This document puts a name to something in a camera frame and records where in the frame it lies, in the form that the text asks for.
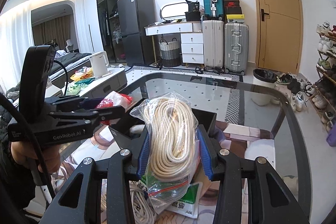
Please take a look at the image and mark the red white packet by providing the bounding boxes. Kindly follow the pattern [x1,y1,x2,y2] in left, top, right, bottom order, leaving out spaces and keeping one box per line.
[95,91,133,125]

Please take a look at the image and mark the stacked shoe boxes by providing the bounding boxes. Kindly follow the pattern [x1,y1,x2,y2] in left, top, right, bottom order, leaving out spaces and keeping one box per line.
[223,0,245,23]

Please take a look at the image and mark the silver suitcase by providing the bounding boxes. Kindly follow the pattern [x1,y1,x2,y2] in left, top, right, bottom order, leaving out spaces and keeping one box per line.
[224,23,249,75]

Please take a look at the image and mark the black handbag on desk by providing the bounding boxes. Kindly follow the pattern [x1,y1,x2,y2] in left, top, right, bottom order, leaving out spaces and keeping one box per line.
[185,0,201,22]

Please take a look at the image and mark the grey side cabinet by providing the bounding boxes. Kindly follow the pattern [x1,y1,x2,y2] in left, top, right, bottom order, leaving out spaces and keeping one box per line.
[44,67,128,98]

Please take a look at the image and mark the white foam block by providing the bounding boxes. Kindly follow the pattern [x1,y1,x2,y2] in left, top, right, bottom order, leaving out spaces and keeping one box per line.
[129,124,145,136]

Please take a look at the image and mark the anime print table mat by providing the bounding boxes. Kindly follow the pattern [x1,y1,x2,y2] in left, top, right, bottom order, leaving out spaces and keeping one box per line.
[41,130,276,223]

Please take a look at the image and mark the white electric kettle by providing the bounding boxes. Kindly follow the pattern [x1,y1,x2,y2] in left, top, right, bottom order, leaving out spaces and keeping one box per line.
[89,51,109,78]

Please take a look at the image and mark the black storage box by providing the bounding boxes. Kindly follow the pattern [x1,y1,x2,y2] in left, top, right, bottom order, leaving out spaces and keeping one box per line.
[109,97,217,154]

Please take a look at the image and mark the person's left hand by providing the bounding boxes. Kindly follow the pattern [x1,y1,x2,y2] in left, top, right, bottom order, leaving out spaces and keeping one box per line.
[11,141,61,173]

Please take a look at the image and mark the yellow wooden door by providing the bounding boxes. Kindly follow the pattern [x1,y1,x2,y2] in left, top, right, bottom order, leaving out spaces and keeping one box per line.
[256,0,303,74]

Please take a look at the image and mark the wooden shoe rack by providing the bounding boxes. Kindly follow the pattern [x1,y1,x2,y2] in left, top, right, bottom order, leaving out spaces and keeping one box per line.
[309,24,336,125]

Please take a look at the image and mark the purple bag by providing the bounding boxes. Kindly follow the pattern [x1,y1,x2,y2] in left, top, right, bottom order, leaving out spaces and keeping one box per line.
[326,118,336,147]

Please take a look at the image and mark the cream rope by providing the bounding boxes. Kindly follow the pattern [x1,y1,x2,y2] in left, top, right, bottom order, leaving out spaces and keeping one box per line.
[129,91,203,215]

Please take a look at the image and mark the white trash bin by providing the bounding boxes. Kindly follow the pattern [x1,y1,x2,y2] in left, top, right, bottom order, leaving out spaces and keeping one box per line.
[251,68,277,106]

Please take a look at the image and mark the oval mirror frame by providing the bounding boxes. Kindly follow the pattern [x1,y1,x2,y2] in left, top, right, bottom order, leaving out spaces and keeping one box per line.
[159,2,189,21]

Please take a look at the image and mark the dark glass wardrobe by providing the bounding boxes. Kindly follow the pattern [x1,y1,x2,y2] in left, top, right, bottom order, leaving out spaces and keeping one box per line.
[96,0,126,63]

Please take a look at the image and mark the adidas white laces bag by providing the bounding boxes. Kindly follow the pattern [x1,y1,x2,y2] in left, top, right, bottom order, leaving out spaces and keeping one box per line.
[101,181,158,224]

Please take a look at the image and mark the green white snack packet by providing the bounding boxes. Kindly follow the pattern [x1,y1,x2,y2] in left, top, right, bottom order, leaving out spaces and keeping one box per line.
[159,181,203,219]

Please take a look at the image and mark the black refrigerator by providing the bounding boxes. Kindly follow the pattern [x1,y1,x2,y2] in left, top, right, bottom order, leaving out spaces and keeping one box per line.
[117,0,155,66]

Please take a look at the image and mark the white suitcase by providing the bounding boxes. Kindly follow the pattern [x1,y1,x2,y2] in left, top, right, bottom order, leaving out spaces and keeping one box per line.
[202,20,224,69]

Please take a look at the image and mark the white drawer desk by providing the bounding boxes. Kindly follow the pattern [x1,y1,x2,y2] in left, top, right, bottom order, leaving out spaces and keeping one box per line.
[145,21,205,68]

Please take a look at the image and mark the woven laundry basket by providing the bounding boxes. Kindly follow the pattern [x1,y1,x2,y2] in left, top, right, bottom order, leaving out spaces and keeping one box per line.
[159,38,181,67]

